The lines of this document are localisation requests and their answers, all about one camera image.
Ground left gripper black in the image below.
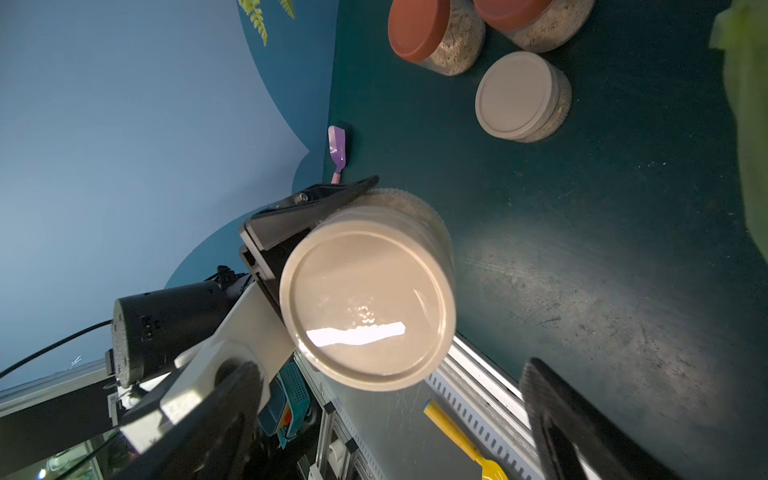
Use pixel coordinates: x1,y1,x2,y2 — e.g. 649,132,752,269
119,175,380,457

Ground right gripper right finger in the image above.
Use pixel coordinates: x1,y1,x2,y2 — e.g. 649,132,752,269
520,358,678,479

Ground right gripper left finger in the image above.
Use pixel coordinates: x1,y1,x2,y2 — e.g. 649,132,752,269
115,362,264,479

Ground clear oatmeal jar front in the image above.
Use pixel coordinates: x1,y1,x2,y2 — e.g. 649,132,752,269
279,187,457,392

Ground beige jar lid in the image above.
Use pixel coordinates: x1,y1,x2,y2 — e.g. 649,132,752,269
279,206,457,392

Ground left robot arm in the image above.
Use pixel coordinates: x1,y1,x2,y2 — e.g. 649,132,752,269
106,176,379,479

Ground red lid oatmeal jar left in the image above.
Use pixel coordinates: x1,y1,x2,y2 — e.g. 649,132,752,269
387,0,486,76

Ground red lid oatmeal jar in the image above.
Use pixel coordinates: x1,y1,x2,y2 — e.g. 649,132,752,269
474,0,596,53
387,0,486,76

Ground beige lid oatmeal jar rear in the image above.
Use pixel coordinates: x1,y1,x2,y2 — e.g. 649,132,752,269
475,51,572,143

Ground red lid oatmeal jar right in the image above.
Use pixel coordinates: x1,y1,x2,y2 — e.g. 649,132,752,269
474,0,596,53

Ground purple pink toy spatula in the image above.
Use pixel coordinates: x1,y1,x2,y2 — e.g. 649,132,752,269
328,126,347,185

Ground yellow toy scoop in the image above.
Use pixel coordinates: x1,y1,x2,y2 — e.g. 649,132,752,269
424,400,508,480

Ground green toy tool left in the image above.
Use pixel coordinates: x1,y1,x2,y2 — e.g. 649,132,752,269
258,360,311,449

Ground mesh bin green bag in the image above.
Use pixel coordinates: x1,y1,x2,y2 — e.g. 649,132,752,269
709,1,767,257

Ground aluminium front rail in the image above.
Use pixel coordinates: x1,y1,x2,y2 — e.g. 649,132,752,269
293,332,601,480

